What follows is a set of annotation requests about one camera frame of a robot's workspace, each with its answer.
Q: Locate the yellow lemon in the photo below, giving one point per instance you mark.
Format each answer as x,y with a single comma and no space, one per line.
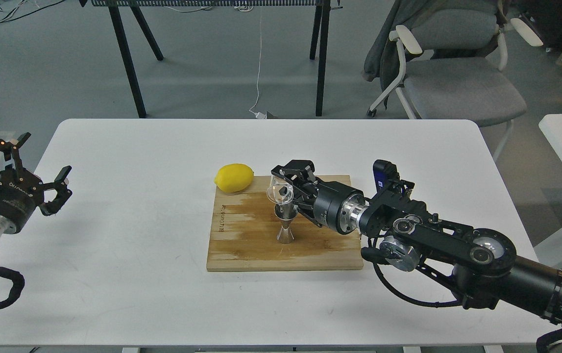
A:
234,177

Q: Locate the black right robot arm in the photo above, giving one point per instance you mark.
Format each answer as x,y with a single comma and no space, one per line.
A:
480,266

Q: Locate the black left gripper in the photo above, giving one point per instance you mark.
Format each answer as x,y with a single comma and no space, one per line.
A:
6,201

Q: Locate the wooden cutting board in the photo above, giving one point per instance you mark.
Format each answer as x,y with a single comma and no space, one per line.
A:
244,232

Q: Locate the black metal rack table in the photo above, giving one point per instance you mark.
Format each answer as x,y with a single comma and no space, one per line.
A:
217,64

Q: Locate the steel double jigger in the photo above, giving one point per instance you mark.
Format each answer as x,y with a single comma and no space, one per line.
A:
285,225

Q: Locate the grey office chair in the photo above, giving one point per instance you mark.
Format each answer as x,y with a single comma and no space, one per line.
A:
451,68

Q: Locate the small clear glass cup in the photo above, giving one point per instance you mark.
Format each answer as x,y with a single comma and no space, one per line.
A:
280,191

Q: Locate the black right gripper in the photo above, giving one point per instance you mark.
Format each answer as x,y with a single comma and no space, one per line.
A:
326,203

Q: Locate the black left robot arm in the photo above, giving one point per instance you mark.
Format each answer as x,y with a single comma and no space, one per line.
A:
12,169

